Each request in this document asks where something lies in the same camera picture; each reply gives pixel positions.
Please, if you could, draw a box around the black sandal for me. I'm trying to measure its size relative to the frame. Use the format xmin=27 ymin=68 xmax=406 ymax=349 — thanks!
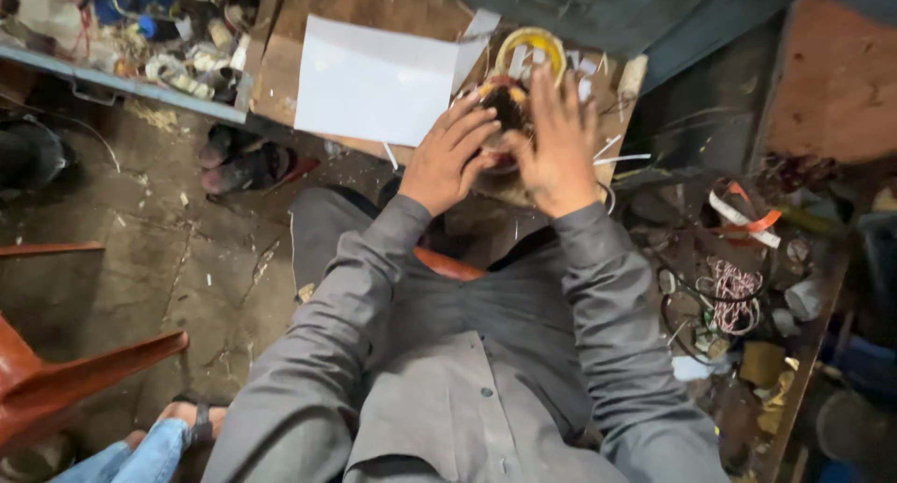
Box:
xmin=171 ymin=392 xmax=231 ymax=447

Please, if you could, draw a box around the heap of wires and scraps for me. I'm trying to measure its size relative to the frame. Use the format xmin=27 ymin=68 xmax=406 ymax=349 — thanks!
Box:
xmin=617 ymin=154 xmax=852 ymax=480

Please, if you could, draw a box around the person's right hand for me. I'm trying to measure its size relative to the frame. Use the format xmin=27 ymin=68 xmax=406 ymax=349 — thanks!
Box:
xmin=502 ymin=61 xmax=602 ymax=220

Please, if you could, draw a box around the pink white twisted wire bundle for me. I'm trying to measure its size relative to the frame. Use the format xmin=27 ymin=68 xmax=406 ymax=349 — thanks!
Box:
xmin=695 ymin=257 xmax=765 ymax=337

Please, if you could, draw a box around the orange and white tape strip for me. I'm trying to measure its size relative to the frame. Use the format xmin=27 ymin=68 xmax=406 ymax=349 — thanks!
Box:
xmin=708 ymin=180 xmax=783 ymax=250

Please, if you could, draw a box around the person's grey clothing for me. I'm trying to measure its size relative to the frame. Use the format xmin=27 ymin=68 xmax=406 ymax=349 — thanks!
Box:
xmin=203 ymin=187 xmax=731 ymax=483

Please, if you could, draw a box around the motor stator with copper winding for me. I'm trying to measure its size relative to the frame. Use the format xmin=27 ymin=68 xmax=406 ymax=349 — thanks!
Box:
xmin=474 ymin=75 xmax=539 ymax=198

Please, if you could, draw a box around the wooden work board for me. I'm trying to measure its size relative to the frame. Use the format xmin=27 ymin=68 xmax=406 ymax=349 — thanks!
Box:
xmin=249 ymin=0 xmax=648 ymax=211

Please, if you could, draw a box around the dark sandals pair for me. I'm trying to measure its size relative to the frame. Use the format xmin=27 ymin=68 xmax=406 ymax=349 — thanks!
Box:
xmin=198 ymin=123 xmax=320 ymax=197

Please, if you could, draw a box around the cluttered blue metal tray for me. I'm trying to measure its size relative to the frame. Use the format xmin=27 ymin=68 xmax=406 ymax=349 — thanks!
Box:
xmin=0 ymin=0 xmax=271 ymax=125

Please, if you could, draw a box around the yellow wire coil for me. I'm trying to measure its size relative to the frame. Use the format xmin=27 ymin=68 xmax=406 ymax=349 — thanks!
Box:
xmin=495 ymin=26 xmax=567 ymax=86

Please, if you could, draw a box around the person's left hand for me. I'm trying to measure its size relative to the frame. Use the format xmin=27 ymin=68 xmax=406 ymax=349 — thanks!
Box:
xmin=398 ymin=102 xmax=503 ymax=218

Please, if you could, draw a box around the orange stool seat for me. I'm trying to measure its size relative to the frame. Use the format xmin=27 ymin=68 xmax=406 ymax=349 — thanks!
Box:
xmin=413 ymin=246 xmax=487 ymax=282

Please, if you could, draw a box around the orange plastic chair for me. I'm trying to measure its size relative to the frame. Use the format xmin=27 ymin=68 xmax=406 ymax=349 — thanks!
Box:
xmin=0 ymin=241 xmax=190 ymax=456

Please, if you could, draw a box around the white paper sheet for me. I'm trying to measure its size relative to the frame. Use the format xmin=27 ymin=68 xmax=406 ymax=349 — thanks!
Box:
xmin=293 ymin=8 xmax=503 ymax=148

